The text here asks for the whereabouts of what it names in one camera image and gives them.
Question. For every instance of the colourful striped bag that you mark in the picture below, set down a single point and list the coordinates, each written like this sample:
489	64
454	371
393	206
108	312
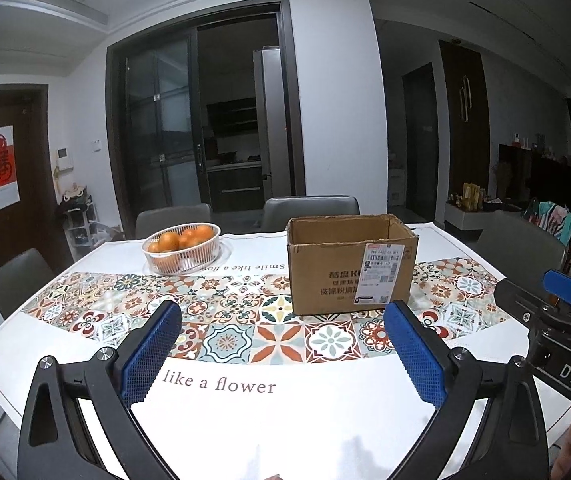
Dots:
550	220

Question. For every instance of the clear plastic fruit basket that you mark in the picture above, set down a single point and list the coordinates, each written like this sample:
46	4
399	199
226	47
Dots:
180	255

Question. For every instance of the grey chair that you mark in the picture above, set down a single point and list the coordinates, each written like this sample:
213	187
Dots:
173	220
20	280
515	240
310	212

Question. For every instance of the white sideboard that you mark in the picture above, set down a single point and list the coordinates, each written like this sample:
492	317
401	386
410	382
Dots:
465	215

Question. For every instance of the dark display cabinet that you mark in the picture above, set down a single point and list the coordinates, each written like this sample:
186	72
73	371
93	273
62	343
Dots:
540	175

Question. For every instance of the white intercom panel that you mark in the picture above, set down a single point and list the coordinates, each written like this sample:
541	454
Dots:
64	158

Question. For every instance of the dark interior door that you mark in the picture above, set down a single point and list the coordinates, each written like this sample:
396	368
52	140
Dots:
420	135

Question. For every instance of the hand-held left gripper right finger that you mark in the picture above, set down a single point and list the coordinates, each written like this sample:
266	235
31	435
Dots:
415	355

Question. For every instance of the kitchen base cabinet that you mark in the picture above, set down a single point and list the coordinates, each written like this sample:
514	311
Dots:
235	187

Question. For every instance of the tall dark wooden cabinet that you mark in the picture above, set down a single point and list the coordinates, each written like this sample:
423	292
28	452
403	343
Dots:
465	125

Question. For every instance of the sliding glass door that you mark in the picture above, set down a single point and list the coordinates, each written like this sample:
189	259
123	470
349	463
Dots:
165	120

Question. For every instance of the white light switch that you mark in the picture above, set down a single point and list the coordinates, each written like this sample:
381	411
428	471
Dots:
96	145

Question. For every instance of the dark wooden door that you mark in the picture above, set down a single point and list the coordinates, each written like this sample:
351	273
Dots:
30	185

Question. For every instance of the red wall calendar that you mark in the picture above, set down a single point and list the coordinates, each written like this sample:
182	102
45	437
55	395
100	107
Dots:
1	170

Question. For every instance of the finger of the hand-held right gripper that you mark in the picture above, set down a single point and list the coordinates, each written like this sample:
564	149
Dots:
568	288

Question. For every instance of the patterned tablecloth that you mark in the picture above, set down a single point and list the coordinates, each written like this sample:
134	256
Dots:
245	420

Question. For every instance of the small storage cart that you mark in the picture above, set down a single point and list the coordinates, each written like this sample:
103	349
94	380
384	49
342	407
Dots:
83	225

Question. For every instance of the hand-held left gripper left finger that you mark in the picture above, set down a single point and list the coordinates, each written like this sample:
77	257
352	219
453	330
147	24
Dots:
153	350

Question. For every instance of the cardboard box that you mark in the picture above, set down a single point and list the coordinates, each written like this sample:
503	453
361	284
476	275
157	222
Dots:
325	265

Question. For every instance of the orange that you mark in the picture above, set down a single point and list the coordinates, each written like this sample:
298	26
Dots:
154	248
202	233
188	242
166	241

